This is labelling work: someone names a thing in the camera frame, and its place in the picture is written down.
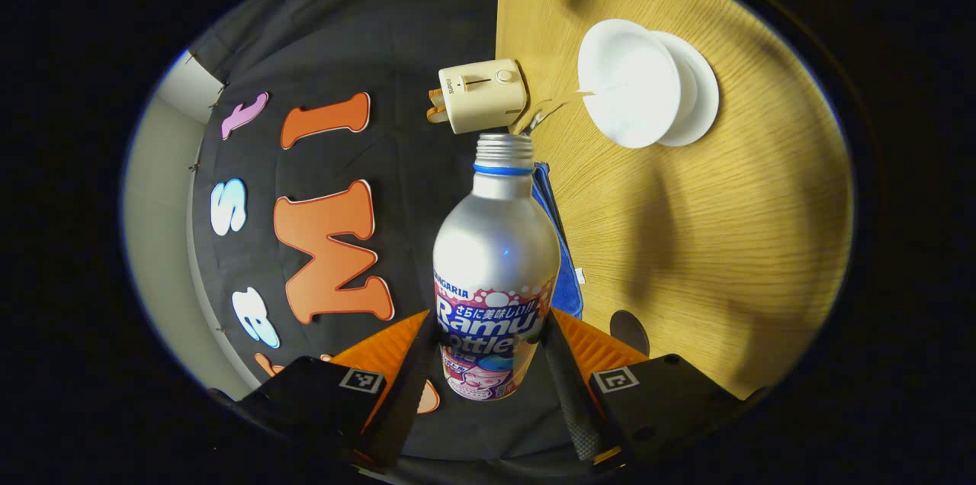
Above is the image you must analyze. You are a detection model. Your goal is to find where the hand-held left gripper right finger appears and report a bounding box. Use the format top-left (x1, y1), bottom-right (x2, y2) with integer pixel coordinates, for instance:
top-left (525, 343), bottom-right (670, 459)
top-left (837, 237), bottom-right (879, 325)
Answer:
top-left (540, 307), bottom-right (767, 467)

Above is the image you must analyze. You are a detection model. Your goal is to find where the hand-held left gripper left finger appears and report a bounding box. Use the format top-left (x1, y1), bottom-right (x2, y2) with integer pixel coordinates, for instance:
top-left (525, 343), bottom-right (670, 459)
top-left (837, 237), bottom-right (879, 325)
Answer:
top-left (210, 308), bottom-right (441, 471)

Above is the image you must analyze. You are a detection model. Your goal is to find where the dark round coaster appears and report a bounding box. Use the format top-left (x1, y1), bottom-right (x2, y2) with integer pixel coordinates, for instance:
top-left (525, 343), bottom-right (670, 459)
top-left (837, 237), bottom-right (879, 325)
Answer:
top-left (610, 310), bottom-right (651, 356)

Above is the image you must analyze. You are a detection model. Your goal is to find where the silver water bottle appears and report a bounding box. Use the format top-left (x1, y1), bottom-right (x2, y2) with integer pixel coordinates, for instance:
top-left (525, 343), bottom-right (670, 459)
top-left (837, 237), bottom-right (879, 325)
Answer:
top-left (432, 133), bottom-right (563, 402)

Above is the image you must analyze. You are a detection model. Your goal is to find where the white teacup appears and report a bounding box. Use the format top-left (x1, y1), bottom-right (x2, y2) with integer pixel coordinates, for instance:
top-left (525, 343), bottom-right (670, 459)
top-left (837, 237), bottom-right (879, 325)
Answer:
top-left (577, 18), bottom-right (683, 150)

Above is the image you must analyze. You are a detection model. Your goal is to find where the blue towel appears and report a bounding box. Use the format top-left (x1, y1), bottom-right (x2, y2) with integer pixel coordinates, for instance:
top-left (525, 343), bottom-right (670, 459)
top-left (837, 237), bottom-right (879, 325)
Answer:
top-left (531, 162), bottom-right (586, 320)

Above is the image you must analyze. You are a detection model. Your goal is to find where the white toaster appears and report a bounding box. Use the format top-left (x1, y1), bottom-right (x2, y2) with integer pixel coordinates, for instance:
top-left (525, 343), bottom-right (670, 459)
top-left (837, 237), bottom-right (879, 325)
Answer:
top-left (438, 59), bottom-right (528, 135)

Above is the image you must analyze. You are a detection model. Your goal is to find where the white saucer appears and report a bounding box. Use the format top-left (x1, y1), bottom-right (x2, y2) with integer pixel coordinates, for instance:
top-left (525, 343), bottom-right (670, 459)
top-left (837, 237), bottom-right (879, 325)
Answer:
top-left (652, 31), bottom-right (721, 148)

